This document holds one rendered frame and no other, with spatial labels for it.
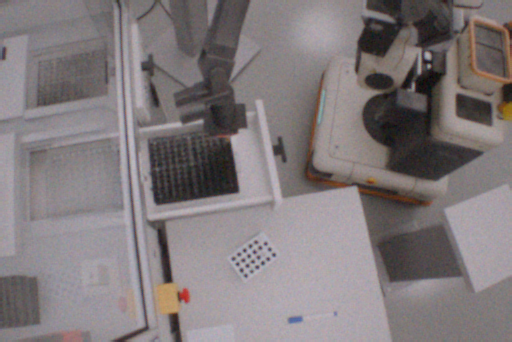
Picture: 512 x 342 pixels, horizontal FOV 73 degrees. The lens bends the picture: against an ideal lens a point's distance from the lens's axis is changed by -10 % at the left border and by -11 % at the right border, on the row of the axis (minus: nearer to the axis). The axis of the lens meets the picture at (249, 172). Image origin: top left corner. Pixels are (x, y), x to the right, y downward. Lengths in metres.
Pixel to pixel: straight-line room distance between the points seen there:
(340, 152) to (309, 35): 0.88
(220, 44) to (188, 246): 0.59
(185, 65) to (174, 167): 1.22
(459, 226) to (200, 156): 0.82
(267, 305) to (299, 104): 1.28
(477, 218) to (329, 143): 0.74
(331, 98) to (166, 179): 1.05
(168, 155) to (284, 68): 1.31
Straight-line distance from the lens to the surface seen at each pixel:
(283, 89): 2.15
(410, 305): 2.06
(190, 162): 1.02
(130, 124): 0.99
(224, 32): 0.76
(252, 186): 1.06
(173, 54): 2.23
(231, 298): 1.10
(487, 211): 1.39
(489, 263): 1.37
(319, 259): 1.13
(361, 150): 1.78
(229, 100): 0.81
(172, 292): 0.96
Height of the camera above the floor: 1.86
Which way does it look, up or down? 73 degrees down
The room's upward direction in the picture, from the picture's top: 9 degrees clockwise
